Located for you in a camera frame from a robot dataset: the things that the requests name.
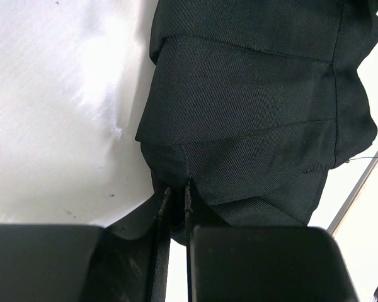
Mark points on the black pleated skirt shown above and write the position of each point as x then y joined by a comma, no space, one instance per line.
255,102

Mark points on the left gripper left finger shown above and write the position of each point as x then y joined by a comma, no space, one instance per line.
126,261

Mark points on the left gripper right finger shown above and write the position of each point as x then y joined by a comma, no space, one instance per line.
279,263

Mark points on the aluminium table edge rail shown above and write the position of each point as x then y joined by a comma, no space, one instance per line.
352,196

